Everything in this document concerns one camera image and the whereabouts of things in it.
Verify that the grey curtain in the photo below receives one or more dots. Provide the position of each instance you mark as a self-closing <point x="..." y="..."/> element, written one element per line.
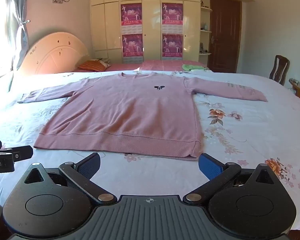
<point x="21" y="37"/>

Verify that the pink wall poster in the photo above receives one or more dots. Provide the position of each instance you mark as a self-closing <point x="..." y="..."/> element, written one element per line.
<point x="131" y="15"/>
<point x="132" y="45"/>
<point x="172" y="45"/>
<point x="172" y="14"/>

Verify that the dark shelf ornament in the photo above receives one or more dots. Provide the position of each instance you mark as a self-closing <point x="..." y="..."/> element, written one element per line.
<point x="203" y="48"/>

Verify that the cream wardrobe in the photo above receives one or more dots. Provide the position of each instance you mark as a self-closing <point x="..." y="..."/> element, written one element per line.
<point x="150" y="17"/>

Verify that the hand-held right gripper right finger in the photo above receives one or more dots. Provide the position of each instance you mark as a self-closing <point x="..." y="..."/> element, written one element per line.
<point x="210" y="166"/>

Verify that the white printed pillow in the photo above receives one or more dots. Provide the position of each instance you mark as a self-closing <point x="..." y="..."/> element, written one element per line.
<point x="104" y="61"/>

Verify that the cream corner shelf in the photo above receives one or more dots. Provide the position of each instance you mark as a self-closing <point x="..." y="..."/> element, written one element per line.
<point x="205" y="30"/>

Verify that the green cloth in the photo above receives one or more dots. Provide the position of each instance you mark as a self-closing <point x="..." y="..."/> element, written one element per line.
<point x="187" y="67"/>

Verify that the orange striped pillow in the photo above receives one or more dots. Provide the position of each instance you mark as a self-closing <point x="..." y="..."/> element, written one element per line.
<point x="91" y="65"/>

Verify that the brown wooden door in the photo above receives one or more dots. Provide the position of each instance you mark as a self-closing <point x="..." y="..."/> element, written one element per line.
<point x="226" y="35"/>

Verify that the pink sweater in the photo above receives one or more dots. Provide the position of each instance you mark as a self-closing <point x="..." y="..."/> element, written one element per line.
<point x="125" y="115"/>

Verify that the cream rounded headboard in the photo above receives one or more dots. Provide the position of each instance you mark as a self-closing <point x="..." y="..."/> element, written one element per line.
<point x="52" y="52"/>

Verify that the pink bed cover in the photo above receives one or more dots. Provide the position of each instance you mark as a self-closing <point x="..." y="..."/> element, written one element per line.
<point x="160" y="65"/>

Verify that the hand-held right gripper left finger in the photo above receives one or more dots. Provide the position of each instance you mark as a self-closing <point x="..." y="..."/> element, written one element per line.
<point x="90" y="165"/>

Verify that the white floral bedsheet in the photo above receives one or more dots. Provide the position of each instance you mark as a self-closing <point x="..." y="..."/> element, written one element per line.
<point x="252" y="130"/>

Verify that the dark wooden chair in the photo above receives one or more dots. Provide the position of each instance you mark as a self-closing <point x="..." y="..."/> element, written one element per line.
<point x="278" y="68"/>

